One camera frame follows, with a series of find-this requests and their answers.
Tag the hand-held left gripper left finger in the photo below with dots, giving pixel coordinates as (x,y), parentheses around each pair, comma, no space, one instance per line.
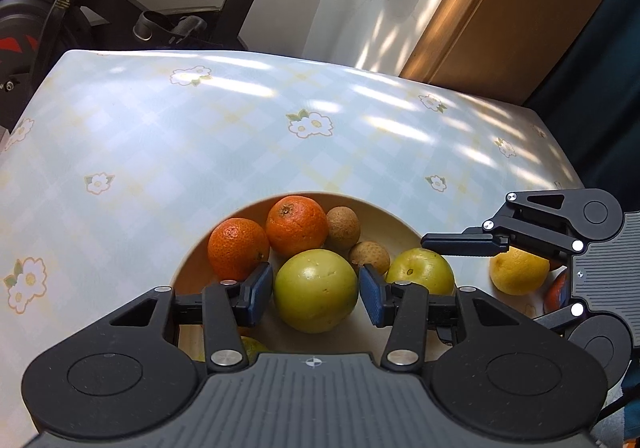
(260,295)

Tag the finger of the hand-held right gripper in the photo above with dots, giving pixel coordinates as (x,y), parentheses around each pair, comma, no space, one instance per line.
(465,244)
(555,318)

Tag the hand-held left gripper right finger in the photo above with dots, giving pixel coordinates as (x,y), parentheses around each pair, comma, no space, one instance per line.
(372,298)

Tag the red apple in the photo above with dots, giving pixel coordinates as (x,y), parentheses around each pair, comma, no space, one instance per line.
(556,293)

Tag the brown longan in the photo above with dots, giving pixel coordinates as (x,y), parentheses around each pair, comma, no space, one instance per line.
(370,258)
(343,227)

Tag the green apple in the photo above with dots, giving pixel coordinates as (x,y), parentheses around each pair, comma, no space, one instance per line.
(316,290)
(254,347)
(421,270)

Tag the orange mandarin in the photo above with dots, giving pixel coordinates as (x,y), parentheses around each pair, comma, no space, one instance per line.
(237,248)
(296,225)

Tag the yellow lemon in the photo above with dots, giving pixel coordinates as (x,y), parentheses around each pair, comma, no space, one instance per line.
(518,274)

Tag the beige round plate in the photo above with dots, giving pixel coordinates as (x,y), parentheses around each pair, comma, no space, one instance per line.
(200,263)

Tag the dark teal curtain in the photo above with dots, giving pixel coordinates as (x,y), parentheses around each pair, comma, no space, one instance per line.
(600,103)

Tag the wooden door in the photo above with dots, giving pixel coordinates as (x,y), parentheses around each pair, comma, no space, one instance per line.
(500,13)

